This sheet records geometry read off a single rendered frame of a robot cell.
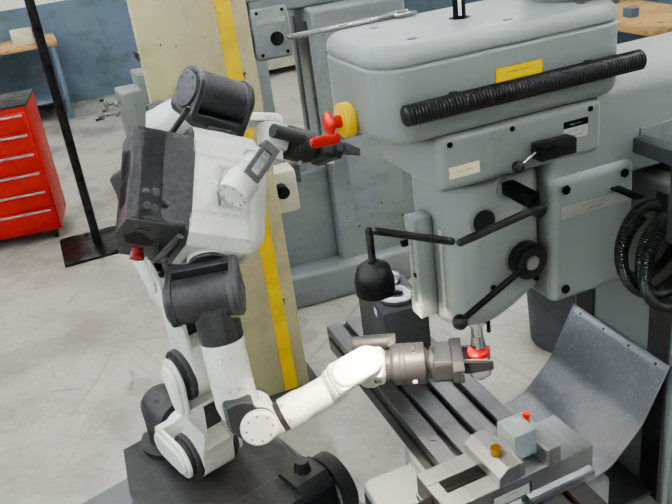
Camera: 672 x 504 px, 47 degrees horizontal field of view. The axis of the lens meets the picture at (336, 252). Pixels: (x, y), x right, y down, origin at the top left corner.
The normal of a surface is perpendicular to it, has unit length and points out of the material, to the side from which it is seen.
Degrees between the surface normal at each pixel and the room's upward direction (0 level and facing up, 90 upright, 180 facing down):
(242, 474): 0
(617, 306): 90
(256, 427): 80
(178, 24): 90
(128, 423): 0
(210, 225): 57
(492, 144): 90
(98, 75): 90
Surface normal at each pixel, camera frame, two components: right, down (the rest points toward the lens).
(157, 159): 0.45, -0.26
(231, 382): 0.22, 0.23
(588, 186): 0.37, 0.37
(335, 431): -0.12, -0.89
